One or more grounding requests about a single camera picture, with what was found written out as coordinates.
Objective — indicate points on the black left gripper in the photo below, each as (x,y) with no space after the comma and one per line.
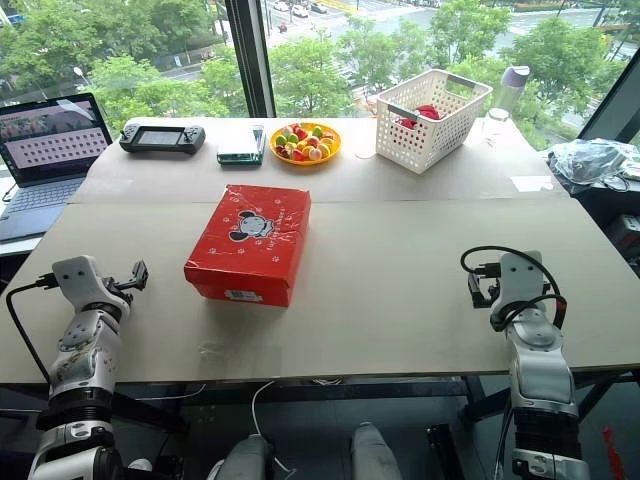
(114,291)

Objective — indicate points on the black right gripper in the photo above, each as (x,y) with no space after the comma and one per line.
(491,282)

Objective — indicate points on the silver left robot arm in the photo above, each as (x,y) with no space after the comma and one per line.
(80,360)

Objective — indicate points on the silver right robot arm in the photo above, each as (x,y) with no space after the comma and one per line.
(542,370)

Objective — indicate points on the red gift box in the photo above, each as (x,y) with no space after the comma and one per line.
(250,240)

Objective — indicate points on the grey open laptop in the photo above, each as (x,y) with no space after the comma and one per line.
(45,170)

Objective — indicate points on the black handheld game console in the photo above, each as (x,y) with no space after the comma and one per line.
(162,137)

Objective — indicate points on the black and red box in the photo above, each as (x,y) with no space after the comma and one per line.
(627,235)

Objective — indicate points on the green and white flat box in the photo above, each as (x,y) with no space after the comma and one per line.
(241,147)

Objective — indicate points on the clear glass jar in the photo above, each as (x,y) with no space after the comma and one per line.
(496,124)

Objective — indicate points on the crumpled clear plastic bag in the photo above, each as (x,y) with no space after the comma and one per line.
(590,162)

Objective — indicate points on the white perforated plastic basket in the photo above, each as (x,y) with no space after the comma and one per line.
(430,122)

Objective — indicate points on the red cloth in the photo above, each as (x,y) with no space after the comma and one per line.
(425,114)

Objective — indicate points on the grey rounded knee cover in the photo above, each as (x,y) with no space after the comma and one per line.
(372,452)
(247,457)

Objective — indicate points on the clear bottle with purple lid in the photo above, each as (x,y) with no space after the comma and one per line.
(514,90)

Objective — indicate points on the pink toy peach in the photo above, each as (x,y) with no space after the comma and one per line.
(315,154)

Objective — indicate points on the yellow plastic plate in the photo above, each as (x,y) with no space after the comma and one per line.
(305,144)

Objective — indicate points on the green toy apple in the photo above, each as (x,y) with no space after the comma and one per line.
(317,132)

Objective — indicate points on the black window pillar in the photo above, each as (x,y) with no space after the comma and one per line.
(250,55)

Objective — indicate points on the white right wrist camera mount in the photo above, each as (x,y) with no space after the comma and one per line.
(520,277)

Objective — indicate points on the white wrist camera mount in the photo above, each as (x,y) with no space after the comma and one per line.
(75,280)
(520,277)

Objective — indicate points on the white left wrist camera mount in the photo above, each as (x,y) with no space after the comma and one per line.
(75,280)

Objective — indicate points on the black metal table frame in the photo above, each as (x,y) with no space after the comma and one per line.
(350,389)

